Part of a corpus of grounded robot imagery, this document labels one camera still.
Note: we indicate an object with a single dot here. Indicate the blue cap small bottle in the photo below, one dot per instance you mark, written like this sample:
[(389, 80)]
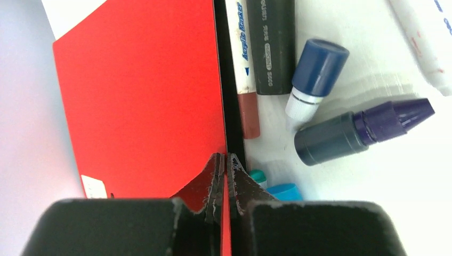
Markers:
[(315, 75)]

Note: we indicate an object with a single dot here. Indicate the brown cap acrylic marker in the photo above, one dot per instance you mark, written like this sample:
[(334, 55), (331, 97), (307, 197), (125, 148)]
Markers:
[(243, 67)]

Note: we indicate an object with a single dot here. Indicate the white acrylic marker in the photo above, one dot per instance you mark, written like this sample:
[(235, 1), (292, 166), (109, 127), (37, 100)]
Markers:
[(427, 28)]

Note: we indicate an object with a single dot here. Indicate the red notebook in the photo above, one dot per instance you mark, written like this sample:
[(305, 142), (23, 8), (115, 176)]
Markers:
[(141, 88)]

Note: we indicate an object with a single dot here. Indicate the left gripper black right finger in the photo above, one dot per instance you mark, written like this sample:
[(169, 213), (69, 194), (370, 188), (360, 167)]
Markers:
[(242, 189)]

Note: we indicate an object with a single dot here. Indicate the orange tip black highlighter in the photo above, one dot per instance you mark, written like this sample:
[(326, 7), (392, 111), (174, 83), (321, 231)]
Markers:
[(273, 44)]

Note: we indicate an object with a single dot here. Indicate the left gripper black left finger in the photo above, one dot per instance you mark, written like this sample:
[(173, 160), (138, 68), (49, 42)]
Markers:
[(203, 195)]

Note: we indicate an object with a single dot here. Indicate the teal cap marker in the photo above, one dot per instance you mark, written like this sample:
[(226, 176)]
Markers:
[(259, 177)]

